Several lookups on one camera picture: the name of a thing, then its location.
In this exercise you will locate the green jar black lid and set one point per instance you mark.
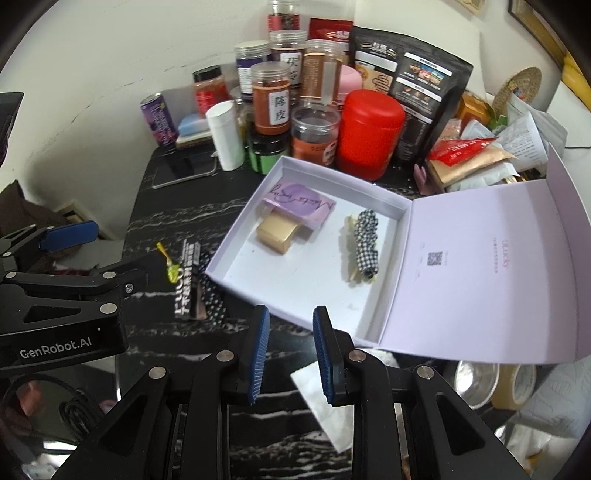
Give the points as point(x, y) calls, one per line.
point(265, 159)

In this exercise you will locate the gilded picture frame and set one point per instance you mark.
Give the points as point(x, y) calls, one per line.
point(535, 18)

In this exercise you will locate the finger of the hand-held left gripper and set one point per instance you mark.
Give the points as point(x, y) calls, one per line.
point(74, 235)
point(115, 281)

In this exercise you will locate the brown garment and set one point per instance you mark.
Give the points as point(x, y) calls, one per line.
point(18, 207)

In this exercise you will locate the orange powder jar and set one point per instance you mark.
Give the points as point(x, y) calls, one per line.
point(270, 106)

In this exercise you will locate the gold cardboard box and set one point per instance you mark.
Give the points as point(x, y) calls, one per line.
point(277, 235)

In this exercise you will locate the black stand-up pouch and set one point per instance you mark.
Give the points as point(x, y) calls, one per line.
point(415, 78)

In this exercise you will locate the lavender gift box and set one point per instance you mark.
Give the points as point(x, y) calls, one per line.
point(485, 230)

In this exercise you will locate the orange snack packet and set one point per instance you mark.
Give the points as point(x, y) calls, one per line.
point(473, 110)

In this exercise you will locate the red pouch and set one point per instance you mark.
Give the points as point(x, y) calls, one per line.
point(328, 30)

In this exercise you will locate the long black cosmetics box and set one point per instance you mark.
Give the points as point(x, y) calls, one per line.
point(187, 281)

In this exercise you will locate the wooden frame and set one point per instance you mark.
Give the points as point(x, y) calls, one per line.
point(74, 212)

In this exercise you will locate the red label jar black lid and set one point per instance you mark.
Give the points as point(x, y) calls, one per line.
point(210, 92)

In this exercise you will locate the white plastic bottle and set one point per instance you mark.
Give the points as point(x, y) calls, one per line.
point(225, 138)

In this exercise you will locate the metal bowl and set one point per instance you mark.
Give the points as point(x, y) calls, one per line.
point(475, 383)

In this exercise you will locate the red canister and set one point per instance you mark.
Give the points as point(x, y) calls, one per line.
point(369, 134)

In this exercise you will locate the red sachet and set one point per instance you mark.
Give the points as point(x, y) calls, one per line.
point(457, 150)

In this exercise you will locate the white foam board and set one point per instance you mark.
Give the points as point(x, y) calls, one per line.
point(415, 14)

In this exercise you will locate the short clear jar red label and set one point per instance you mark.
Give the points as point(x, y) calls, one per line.
point(314, 143)

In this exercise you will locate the gingham cream claw hair clip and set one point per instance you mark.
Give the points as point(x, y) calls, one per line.
point(364, 244)

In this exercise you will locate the round woven mat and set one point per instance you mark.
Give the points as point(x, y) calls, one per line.
point(517, 87)

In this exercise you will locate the beige tape roll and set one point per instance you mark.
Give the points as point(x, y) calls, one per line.
point(503, 392)

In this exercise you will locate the small purple box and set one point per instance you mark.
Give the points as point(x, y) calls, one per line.
point(300, 203)

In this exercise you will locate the brown label clear jar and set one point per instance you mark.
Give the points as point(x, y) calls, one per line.
point(318, 74)

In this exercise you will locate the printed paper sheets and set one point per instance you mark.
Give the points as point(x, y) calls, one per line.
point(526, 134)

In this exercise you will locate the smartphone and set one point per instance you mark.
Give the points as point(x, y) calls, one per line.
point(180, 168)

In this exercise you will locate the purple drink can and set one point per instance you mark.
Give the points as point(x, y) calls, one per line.
point(159, 120)

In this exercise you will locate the white tissue packet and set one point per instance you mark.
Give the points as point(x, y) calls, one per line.
point(318, 397)

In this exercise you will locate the tan paper pouch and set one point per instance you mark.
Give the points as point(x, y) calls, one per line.
point(466, 170)

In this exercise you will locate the purple label jar grey lid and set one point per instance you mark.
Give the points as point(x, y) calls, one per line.
point(249, 69)

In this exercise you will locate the tall jar of dried berries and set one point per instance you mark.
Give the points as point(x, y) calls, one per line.
point(282, 18)

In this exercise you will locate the pink round container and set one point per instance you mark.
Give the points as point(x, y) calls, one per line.
point(351, 81)

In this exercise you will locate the dark jar white label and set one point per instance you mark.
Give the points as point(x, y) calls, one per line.
point(288, 55)

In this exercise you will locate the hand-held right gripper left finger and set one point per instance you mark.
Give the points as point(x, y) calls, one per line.
point(258, 355)

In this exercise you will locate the tan flat case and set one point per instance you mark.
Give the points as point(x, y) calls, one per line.
point(191, 142)

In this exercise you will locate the grey cushion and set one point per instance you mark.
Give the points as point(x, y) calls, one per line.
point(106, 258)

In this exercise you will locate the polka dot hair clip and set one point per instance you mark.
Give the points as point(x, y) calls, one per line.
point(212, 300)

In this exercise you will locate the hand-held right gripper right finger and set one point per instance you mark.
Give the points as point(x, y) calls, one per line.
point(323, 355)

